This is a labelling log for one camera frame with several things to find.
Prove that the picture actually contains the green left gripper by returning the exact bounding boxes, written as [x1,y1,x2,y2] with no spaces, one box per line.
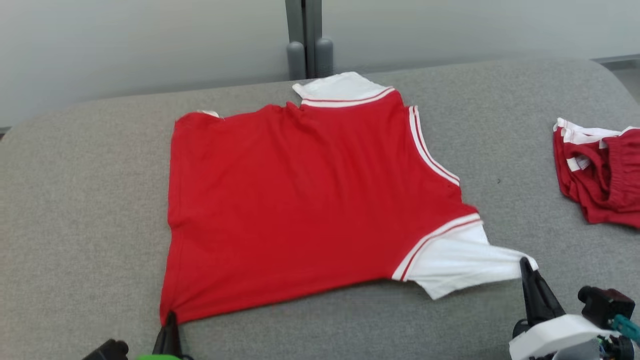
[135,311,184,360]

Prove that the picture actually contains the grey rounded cylinder cap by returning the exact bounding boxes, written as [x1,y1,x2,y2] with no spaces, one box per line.
[286,40,306,81]
[314,37,335,79]

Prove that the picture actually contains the black cable with teal plug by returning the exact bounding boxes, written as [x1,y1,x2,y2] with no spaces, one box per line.
[612,314,640,344]

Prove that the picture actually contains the grey metal post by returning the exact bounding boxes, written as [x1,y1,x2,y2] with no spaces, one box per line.
[284,0,324,77]

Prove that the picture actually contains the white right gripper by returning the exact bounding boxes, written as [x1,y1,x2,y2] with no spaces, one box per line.
[508,256,636,360]

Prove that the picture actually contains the red shirt with white sleeves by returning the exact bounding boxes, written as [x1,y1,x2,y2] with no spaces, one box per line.
[159,71,540,327]

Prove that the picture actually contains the red shorts with white trim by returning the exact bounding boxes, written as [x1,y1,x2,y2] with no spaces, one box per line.
[552,117,640,230]

